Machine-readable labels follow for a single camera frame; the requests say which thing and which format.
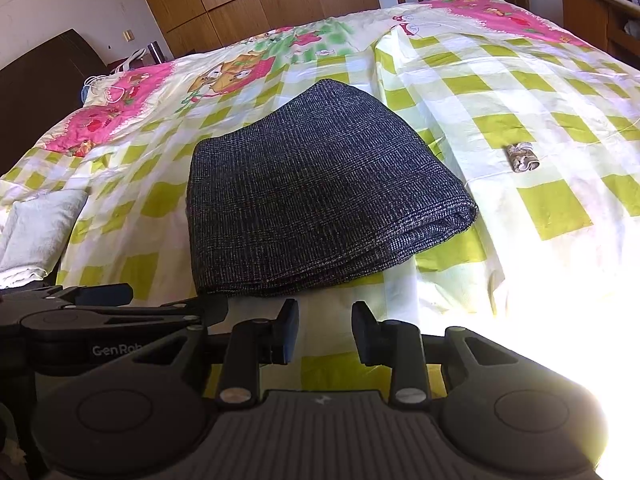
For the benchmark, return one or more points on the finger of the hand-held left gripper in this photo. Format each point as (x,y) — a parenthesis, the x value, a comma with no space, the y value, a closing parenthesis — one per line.
(200,310)
(107,293)

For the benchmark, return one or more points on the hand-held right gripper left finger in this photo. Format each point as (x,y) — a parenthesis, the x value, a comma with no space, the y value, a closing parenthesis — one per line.
(288,334)

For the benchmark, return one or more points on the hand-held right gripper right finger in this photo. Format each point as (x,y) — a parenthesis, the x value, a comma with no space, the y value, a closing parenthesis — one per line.
(364,335)

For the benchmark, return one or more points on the dark grey woven pants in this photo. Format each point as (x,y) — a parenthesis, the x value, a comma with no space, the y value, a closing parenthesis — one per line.
(310,185)

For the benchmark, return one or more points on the white folded towel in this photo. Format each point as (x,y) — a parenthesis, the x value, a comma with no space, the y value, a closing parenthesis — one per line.
(40,232)

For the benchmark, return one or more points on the dark wooden headboard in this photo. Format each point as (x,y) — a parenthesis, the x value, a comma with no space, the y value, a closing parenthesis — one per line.
(45,95)

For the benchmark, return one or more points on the small patterned cloth roll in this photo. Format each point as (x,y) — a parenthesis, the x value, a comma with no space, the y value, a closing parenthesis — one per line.
(521,156)

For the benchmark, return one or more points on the silver thermos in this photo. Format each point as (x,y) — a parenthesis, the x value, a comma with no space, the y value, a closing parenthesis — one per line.
(155,53)

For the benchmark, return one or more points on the green checkered cartoon blanket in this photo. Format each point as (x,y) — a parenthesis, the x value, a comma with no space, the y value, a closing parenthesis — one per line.
(500,110)

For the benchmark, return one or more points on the brown wooden wardrobe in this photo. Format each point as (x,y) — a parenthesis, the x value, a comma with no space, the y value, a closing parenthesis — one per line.
(260,0)

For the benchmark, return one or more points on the brown wooden desk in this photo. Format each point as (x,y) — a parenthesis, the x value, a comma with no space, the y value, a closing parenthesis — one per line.
(600,25)

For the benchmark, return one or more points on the white wall socket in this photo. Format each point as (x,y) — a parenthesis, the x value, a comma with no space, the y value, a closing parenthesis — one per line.
(129,35)

